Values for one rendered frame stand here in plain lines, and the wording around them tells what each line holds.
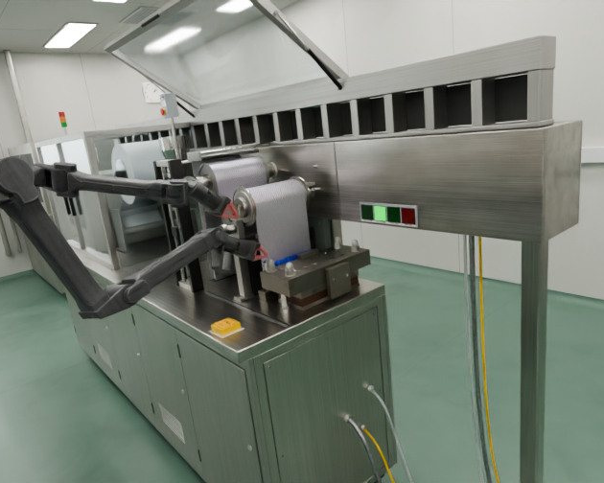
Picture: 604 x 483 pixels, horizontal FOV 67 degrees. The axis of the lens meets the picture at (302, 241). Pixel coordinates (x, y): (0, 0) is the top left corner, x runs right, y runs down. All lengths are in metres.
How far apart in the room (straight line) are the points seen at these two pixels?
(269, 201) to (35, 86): 5.70
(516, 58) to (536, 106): 0.13
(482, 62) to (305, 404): 1.17
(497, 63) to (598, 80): 2.38
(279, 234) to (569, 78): 2.61
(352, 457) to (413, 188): 1.03
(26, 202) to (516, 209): 1.19
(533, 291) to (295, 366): 0.78
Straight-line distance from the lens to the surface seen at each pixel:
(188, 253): 1.40
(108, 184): 1.60
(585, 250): 3.87
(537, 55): 1.31
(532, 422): 1.80
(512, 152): 1.33
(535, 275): 1.56
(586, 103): 3.72
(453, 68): 1.41
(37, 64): 7.15
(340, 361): 1.67
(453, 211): 1.44
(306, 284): 1.54
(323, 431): 1.73
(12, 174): 1.12
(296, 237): 1.74
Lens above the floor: 1.51
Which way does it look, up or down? 14 degrees down
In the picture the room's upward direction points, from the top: 7 degrees counter-clockwise
